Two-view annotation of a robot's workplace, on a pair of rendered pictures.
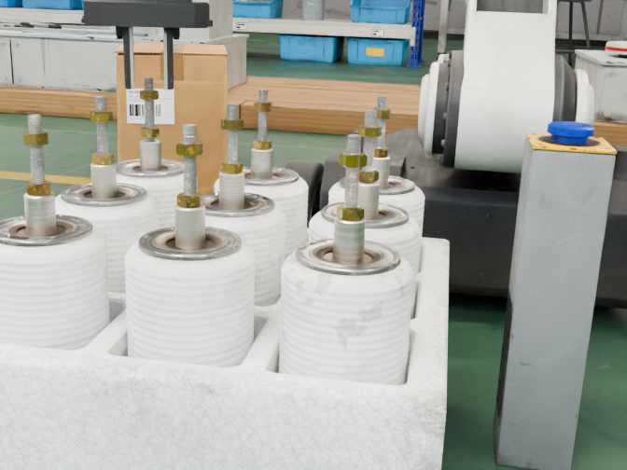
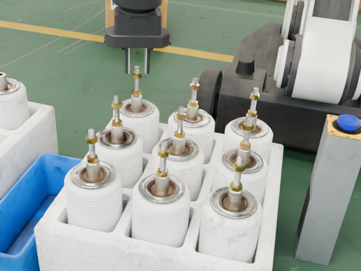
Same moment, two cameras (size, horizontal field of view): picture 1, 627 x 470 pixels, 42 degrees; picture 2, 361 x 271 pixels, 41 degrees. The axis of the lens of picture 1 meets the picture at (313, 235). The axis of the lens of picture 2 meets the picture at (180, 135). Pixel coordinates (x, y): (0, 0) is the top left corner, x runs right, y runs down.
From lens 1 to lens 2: 0.32 m
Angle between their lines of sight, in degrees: 16
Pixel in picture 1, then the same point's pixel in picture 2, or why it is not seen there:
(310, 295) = (215, 225)
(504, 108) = (320, 77)
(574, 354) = (336, 221)
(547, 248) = (329, 177)
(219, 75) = not seen: outside the picture
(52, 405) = (101, 256)
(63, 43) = not seen: outside the picture
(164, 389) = (150, 258)
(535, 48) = (341, 42)
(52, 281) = (100, 204)
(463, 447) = (280, 247)
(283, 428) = not seen: outside the picture
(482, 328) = (297, 165)
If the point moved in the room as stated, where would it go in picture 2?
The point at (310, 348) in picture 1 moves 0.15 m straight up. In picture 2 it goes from (214, 243) to (224, 168)
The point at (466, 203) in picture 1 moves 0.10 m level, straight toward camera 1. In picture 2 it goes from (295, 107) to (293, 126)
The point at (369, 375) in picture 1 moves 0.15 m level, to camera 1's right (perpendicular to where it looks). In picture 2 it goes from (239, 256) to (334, 265)
